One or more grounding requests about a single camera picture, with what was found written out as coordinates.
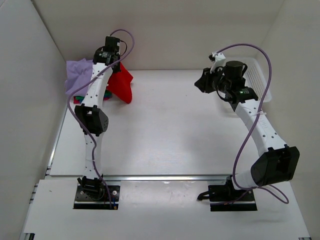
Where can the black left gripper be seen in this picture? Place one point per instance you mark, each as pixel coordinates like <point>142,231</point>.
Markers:
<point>117,68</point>

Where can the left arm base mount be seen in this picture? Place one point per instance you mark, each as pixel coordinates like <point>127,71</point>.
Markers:
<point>92,194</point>

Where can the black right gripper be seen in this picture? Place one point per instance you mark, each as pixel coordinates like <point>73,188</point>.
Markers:
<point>203,84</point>

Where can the lilac folded t-shirt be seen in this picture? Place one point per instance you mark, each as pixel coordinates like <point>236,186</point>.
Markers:
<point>79,73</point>

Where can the white plastic basket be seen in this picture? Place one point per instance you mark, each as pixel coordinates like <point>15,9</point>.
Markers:
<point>253,79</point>

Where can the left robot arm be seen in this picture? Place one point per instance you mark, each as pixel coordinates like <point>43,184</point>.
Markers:
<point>91,115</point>

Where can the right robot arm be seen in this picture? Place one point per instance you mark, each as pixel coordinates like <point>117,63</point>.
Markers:
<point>277,161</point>

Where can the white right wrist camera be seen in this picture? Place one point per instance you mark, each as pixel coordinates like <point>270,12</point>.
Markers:
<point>218,60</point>

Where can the aluminium table rail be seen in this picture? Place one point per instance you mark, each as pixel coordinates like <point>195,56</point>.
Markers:
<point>165,178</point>

